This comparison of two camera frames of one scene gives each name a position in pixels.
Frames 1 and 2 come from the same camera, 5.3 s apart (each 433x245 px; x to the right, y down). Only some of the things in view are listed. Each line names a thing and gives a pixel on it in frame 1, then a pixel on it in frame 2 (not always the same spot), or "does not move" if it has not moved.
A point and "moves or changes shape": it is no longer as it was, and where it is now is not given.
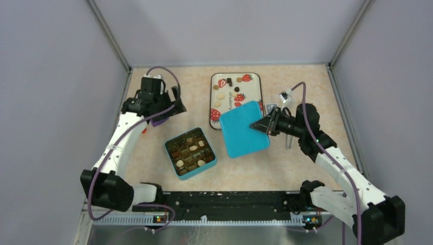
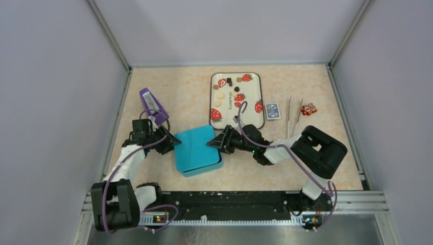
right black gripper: (268, 124) -> (224, 140)
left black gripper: (164, 94) -> (168, 142)
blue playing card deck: (269, 106) does not move
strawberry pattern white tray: (229, 91) does not move
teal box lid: (239, 138) moves or changes shape
